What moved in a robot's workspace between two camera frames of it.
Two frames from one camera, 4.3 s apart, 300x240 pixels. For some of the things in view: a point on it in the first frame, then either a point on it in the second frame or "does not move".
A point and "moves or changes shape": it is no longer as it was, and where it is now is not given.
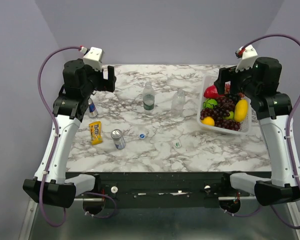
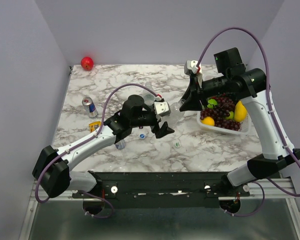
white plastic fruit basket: x=208 y=80 does not move
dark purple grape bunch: x=225 y=103 does not move
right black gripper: x=227 y=74 → x=191 y=103
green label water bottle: x=148 y=95 does not move
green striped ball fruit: x=210 y=103 does not move
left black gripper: x=107 y=85 → x=163 y=130
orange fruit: x=208 y=120 does not move
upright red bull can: x=93 y=111 does not move
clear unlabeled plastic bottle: x=178 y=104 moves or changes shape
